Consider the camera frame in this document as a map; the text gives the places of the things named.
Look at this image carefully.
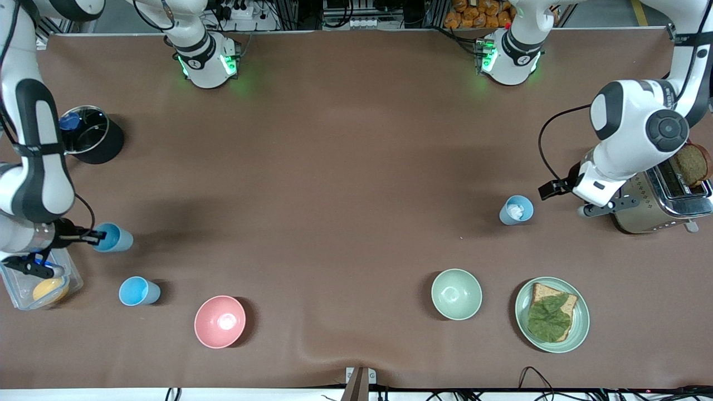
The blue plastic cup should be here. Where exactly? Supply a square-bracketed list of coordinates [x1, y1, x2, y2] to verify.
[119, 276, 162, 306]
[92, 223, 134, 254]

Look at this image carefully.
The blue cup with white wad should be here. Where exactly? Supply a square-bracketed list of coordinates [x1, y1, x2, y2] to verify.
[499, 195, 534, 226]

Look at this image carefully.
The clear plastic storage box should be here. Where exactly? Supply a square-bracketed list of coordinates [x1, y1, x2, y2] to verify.
[0, 248, 84, 311]

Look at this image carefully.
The beige and chrome toaster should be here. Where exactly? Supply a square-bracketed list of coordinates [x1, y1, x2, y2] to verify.
[610, 142, 713, 234]

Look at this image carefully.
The brown bread slice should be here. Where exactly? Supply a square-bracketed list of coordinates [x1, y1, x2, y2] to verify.
[529, 282, 578, 343]

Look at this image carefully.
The glass lid with blue knob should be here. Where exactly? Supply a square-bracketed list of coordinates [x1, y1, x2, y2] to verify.
[59, 106, 109, 155]

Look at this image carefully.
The dark toast slice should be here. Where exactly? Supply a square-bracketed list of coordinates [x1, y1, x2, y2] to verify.
[668, 144, 712, 187]

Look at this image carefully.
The green lettuce leaf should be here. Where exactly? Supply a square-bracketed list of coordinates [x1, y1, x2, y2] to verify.
[527, 294, 573, 343]

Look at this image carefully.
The pale green plate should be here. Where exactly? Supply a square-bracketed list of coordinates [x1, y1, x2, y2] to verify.
[514, 277, 590, 354]

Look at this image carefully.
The pale green bowl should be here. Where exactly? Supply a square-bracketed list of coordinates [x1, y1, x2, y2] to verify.
[431, 268, 483, 321]

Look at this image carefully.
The pink bowl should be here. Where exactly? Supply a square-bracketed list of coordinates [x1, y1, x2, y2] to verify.
[194, 295, 246, 350]

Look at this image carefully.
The bag of orange snacks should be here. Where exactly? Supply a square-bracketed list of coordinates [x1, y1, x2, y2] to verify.
[444, 0, 513, 30]

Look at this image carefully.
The brown table cover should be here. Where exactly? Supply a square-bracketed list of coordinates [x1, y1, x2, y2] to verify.
[0, 31, 713, 390]

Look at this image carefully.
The white socket strip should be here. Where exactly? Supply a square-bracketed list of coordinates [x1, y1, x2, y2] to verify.
[322, 0, 380, 30]

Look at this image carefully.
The white power strip with plugs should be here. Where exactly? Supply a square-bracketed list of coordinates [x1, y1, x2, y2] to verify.
[214, 0, 263, 21]

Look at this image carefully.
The grey metal table clamp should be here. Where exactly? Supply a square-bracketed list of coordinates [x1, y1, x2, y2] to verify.
[345, 366, 377, 401]

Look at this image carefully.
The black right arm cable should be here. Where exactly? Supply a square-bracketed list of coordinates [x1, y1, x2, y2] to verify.
[74, 193, 96, 230]

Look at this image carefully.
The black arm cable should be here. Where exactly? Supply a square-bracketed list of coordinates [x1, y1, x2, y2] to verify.
[74, 193, 96, 230]
[538, 103, 592, 182]

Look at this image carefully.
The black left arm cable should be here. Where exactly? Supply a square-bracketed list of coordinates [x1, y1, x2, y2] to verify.
[538, 103, 592, 182]

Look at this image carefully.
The black pot with blue handle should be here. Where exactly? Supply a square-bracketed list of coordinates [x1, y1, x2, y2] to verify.
[58, 106, 126, 165]

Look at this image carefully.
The black looped cable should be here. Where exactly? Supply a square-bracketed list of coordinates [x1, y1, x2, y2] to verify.
[518, 366, 558, 392]

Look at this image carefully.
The aluminium frame profile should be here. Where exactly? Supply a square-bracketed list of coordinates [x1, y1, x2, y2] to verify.
[33, 14, 76, 48]

